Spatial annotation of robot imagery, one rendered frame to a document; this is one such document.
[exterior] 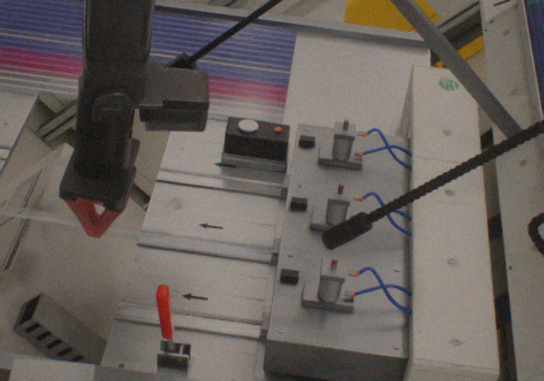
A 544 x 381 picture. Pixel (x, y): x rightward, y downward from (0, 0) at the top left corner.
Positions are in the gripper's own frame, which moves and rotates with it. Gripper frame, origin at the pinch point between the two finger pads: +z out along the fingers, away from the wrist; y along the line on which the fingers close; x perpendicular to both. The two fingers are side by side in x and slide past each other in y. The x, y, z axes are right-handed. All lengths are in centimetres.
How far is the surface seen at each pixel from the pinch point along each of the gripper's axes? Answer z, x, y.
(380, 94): -1.9, -31.2, 33.3
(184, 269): 0.0, -10.6, -4.0
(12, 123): 1.9, 14.2, 17.0
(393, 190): -7.8, -31.5, 6.4
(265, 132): -5.2, -16.6, 15.8
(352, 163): -8.1, -26.7, 9.4
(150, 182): 102, 7, 125
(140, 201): 113, 10, 129
